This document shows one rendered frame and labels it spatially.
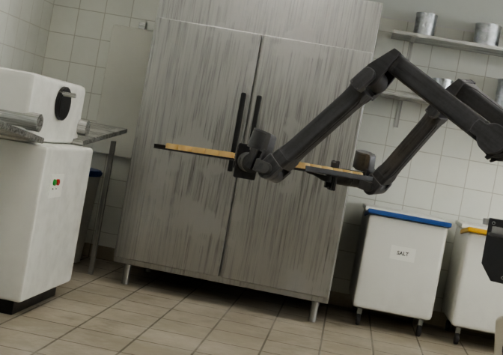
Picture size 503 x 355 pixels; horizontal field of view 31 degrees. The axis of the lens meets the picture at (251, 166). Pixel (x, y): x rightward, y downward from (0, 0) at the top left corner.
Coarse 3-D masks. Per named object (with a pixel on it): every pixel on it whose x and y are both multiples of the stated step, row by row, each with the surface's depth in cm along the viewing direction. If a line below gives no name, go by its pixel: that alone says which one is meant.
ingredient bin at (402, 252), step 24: (384, 216) 587; (408, 216) 582; (432, 216) 622; (360, 240) 618; (384, 240) 586; (408, 240) 585; (432, 240) 584; (360, 264) 589; (384, 264) 586; (408, 264) 585; (432, 264) 584; (360, 288) 588; (384, 288) 587; (408, 288) 586; (432, 288) 584; (360, 312) 593; (408, 312) 586; (432, 312) 587
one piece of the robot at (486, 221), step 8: (488, 224) 236; (496, 224) 234; (488, 232) 236; (496, 232) 234; (488, 240) 235; (496, 240) 234; (488, 248) 235; (496, 248) 234; (488, 256) 235; (496, 256) 234; (488, 264) 235; (496, 264) 234; (488, 272) 235; (496, 272) 233; (496, 280) 233
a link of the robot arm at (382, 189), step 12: (432, 108) 283; (420, 120) 290; (432, 120) 286; (444, 120) 287; (420, 132) 290; (432, 132) 289; (408, 144) 293; (420, 144) 291; (396, 156) 296; (408, 156) 294; (384, 168) 299; (396, 168) 297; (372, 180) 302; (384, 180) 299; (372, 192) 302; (384, 192) 306
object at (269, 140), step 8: (256, 128) 258; (256, 136) 257; (264, 136) 257; (272, 136) 257; (248, 144) 259; (256, 144) 257; (264, 144) 257; (272, 144) 258; (264, 152) 256; (256, 160) 254; (256, 168) 254; (264, 168) 252
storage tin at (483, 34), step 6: (480, 24) 622; (486, 24) 619; (492, 24) 618; (480, 30) 621; (486, 30) 619; (492, 30) 618; (498, 30) 620; (474, 36) 627; (480, 36) 621; (486, 36) 619; (492, 36) 619; (498, 36) 621; (474, 42) 625; (480, 42) 620; (486, 42) 619; (492, 42) 619; (498, 42) 623
